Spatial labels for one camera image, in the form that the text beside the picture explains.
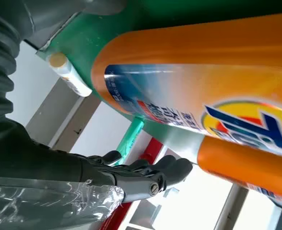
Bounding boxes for white bottle with yellow cap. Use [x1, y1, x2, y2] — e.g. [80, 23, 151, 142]
[46, 51, 93, 98]

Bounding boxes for orange detergent bottle, small-print label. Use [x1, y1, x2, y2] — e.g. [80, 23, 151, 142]
[197, 136, 282, 204]

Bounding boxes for red and white sign board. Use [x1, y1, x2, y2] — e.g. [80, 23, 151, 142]
[100, 137, 164, 230]

